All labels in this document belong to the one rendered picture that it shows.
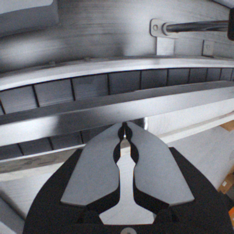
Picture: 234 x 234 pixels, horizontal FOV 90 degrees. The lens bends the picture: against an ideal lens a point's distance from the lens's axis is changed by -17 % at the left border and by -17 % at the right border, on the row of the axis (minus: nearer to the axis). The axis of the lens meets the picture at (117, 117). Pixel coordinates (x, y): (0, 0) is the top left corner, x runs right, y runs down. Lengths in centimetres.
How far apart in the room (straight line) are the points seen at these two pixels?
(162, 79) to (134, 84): 4
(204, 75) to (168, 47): 7
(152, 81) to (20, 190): 32
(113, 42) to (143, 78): 7
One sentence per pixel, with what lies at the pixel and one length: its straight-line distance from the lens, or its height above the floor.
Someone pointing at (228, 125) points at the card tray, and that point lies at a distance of 47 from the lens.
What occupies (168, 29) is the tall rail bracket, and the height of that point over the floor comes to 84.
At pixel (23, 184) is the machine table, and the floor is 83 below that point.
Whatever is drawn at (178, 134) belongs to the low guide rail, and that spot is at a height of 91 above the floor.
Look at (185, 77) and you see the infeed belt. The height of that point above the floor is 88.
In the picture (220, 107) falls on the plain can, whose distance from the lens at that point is 20.
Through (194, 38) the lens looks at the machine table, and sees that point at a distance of 28.
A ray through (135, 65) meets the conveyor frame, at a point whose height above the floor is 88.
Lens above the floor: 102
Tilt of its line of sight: 57 degrees down
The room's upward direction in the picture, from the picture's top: 144 degrees clockwise
